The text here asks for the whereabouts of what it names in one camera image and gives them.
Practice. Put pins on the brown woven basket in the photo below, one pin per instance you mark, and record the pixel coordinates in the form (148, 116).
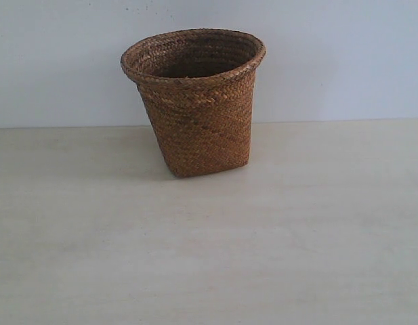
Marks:
(197, 87)

